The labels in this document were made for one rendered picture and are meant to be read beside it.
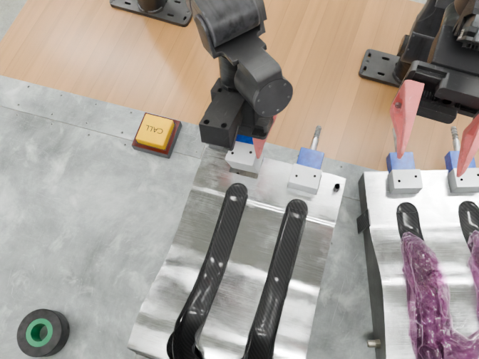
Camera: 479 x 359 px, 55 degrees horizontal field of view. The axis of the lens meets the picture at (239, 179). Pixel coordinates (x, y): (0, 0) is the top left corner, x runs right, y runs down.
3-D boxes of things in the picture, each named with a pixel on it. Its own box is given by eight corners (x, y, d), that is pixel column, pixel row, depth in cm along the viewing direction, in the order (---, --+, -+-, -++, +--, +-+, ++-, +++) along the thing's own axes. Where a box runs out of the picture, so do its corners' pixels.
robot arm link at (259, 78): (306, 97, 62) (297, 21, 52) (251, 127, 61) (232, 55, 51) (264, 55, 69) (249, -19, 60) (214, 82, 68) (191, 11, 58)
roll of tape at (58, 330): (32, 365, 81) (22, 365, 78) (21, 321, 84) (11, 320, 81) (75, 345, 82) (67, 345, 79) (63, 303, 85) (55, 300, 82)
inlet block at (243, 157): (251, 100, 84) (245, 87, 79) (277, 105, 83) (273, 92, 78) (232, 167, 82) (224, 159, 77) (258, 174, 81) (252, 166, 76)
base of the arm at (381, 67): (467, 82, 88) (474, 53, 90) (365, 53, 91) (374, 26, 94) (451, 102, 96) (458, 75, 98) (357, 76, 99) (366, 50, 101)
